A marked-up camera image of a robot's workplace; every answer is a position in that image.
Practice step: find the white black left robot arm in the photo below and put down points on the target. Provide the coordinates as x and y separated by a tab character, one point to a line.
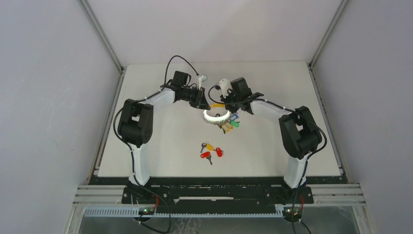
135	125

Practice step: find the yellow key tag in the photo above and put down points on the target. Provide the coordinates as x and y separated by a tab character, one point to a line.
229	125
225	128

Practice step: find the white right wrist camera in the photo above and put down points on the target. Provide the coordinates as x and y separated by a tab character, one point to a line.
225	86

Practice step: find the red key tag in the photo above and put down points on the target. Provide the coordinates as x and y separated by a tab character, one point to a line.
219	152
208	156

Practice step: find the white cable duct strip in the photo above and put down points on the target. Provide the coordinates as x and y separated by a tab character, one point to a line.
136	212

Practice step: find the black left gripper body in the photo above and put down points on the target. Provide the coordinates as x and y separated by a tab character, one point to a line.
190	96

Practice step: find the red key tag right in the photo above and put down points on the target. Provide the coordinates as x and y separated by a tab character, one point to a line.
219	152

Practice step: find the red key tag left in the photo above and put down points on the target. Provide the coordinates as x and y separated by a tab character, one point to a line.
208	156

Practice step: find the yellow key tag lower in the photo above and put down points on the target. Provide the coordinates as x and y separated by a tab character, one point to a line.
229	125

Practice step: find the yellow key tag upper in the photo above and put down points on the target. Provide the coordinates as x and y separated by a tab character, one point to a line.
225	128

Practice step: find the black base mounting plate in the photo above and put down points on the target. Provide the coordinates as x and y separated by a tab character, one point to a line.
216	194

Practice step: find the yellow tag loose key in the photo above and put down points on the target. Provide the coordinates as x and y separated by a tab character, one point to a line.
207	146

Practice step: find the large keyring with yellow handle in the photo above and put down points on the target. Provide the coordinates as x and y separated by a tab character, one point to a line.
217	114

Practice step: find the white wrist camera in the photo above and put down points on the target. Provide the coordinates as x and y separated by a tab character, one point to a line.
202	79
225	86

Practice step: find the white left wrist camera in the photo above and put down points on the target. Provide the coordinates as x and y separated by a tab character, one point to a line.
202	79

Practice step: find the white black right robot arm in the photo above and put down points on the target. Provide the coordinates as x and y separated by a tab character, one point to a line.
301	136

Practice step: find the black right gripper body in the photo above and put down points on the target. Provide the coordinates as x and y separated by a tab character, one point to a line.
231	101

